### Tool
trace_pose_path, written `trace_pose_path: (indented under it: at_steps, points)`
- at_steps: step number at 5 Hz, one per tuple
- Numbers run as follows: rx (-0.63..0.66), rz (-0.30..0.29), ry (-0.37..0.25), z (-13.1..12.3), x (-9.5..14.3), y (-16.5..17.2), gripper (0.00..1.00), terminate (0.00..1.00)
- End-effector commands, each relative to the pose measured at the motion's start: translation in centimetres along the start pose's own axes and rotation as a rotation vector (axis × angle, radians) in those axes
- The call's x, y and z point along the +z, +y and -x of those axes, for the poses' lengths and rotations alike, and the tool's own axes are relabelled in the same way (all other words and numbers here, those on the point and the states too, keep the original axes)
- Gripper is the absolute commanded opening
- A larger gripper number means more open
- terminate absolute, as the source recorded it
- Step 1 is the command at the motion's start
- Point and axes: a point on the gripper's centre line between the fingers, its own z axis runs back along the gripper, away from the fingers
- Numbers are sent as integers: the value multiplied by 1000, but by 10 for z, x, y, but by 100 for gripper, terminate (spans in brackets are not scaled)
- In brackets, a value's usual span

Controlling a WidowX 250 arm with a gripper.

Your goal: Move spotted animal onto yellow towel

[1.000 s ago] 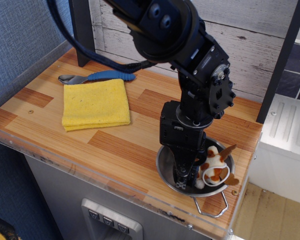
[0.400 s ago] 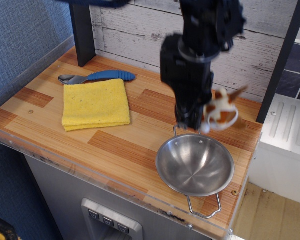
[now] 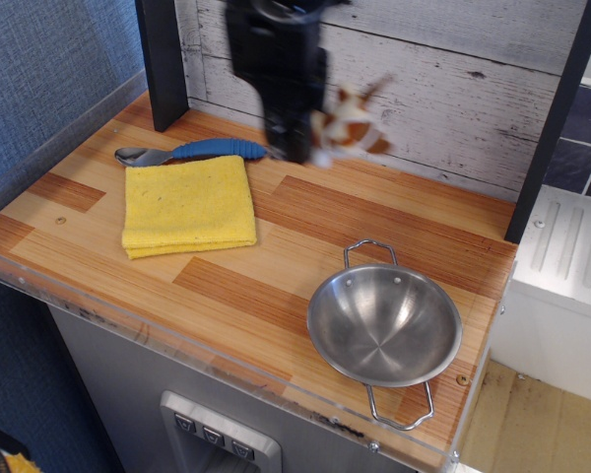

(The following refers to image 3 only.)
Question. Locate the blue handled metal spoon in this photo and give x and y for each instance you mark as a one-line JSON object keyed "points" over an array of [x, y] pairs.
{"points": [[199, 150]]}

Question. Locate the black left vertical post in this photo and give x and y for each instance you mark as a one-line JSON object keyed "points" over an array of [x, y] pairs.
{"points": [[158, 28]]}

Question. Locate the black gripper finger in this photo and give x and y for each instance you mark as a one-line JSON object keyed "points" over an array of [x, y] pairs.
{"points": [[288, 136]]}

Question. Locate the spotted plush animal toy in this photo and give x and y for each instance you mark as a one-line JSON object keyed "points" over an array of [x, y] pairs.
{"points": [[347, 129]]}

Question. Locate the yellow object bottom left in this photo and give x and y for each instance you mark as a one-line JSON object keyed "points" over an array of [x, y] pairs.
{"points": [[17, 463]]}

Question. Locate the black vertical post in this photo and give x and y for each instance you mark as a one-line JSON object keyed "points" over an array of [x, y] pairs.
{"points": [[158, 28], [570, 80]]}

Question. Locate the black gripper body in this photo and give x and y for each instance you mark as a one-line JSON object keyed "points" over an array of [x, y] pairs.
{"points": [[274, 46]]}

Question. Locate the folded yellow towel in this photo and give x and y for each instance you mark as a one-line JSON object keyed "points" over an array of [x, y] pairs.
{"points": [[191, 207]]}

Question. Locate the grey control panel with buttons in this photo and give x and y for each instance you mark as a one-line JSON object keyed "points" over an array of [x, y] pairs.
{"points": [[203, 440]]}

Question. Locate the steel bowl with handles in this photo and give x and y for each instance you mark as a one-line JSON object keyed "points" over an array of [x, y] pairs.
{"points": [[385, 325]]}

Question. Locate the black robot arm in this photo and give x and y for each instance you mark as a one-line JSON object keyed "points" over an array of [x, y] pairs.
{"points": [[275, 48]]}

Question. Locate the white ribbed appliance top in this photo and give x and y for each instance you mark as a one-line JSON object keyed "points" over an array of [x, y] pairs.
{"points": [[555, 252]]}

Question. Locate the black right vertical post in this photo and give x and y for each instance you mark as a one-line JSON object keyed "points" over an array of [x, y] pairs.
{"points": [[570, 80]]}

